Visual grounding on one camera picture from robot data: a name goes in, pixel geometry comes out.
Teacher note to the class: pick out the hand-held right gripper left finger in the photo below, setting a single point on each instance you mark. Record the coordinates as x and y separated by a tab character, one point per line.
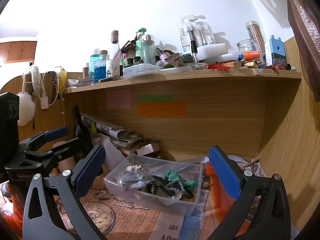
90	165

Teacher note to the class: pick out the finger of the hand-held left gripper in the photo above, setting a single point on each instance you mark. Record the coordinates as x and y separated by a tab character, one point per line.
56	133
62	148

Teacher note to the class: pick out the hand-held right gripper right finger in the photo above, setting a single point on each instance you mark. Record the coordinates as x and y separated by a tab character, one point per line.
225	172

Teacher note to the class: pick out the yellow sponge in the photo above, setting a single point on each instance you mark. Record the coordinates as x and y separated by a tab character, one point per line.
190	199

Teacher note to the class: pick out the floral scrunchie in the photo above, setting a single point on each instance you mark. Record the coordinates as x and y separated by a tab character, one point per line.
136	168

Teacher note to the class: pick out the green scrunchie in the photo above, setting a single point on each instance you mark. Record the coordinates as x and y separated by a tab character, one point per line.
178	177

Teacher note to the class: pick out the white cloth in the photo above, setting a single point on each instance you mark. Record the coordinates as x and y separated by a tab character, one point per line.
176	196

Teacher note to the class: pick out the black patterned headband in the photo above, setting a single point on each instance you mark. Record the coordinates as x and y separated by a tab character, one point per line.
170	186

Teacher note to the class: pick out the clear plastic box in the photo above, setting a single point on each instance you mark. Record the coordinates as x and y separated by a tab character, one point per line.
140	200

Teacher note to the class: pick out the orange packet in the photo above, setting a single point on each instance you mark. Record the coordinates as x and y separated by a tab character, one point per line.
215	182

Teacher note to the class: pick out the dark wine bottle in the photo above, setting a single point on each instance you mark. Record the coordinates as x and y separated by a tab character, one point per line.
81	130

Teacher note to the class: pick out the white paper sheet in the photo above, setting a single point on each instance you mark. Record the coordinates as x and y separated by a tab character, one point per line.
115	155

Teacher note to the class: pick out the white fluffy earmuffs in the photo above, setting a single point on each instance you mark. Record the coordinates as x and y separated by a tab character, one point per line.
26	107

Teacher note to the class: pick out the stack of newspapers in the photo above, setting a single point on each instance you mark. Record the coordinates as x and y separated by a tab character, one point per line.
117	132

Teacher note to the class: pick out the black patterned hairband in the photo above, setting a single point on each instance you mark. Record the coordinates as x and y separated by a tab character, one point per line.
53	85

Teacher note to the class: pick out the yellow cloth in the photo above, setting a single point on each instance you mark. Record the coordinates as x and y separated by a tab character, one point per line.
62	80

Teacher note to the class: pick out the small cardboard box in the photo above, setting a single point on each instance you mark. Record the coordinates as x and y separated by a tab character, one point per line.
147	150

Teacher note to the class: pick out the white tube with red print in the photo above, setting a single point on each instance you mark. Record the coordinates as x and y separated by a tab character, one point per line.
86	81

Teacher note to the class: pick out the vintage newspaper print mat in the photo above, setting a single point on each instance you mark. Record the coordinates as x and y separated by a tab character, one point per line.
125	217

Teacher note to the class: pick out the brown tube bottle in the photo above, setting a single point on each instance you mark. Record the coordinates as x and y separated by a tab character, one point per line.
87	70

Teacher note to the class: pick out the pink sticky note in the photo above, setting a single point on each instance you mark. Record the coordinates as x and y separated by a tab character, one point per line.
119	98

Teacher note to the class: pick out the faceted bottle with blue liquid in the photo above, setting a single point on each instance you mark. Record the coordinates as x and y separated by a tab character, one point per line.
100	72

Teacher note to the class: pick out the black and gold marker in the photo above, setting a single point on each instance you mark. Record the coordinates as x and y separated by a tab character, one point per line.
108	79

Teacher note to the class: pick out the light blue tall bottle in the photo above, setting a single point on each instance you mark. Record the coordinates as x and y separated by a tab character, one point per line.
94	58

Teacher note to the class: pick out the orange sticky note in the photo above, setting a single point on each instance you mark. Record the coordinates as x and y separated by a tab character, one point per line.
162	110

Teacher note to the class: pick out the clear labelled glass bottle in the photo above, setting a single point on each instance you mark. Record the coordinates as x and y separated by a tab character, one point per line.
113	65

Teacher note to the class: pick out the green sticky note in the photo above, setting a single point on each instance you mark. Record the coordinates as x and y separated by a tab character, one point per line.
156	98

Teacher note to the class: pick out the wooden shelf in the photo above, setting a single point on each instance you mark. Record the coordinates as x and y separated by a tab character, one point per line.
187	78

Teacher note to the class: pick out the clear flat plastic case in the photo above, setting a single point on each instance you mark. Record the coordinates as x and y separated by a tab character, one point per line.
141	70

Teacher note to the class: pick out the red feather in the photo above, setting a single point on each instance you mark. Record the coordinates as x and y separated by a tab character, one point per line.
220	67

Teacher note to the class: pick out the black ink bottles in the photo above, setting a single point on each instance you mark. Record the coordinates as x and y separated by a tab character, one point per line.
135	62

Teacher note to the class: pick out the mint green pump bottle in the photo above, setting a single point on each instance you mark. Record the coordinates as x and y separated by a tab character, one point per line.
140	45

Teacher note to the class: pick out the clear bottle with silver cap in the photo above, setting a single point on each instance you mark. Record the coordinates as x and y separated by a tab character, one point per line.
148	51

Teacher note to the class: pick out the white plastic tray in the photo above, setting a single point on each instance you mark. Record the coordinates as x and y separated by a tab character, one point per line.
211	50

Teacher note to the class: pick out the glass jar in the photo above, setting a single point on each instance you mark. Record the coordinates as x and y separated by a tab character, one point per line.
247	46

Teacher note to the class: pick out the blue pencil sharpener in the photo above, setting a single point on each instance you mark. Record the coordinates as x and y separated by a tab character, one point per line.
276	51

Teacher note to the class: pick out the clear tube of pencils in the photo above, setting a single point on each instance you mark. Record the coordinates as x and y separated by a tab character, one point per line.
255	35

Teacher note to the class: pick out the clear blister pack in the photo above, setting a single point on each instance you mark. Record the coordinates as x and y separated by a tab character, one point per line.
195	32

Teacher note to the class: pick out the mauve striped curtain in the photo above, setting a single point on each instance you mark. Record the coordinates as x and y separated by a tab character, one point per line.
305	42

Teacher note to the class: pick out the wooden wall cabinet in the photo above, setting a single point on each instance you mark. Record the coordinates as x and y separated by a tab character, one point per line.
17	51

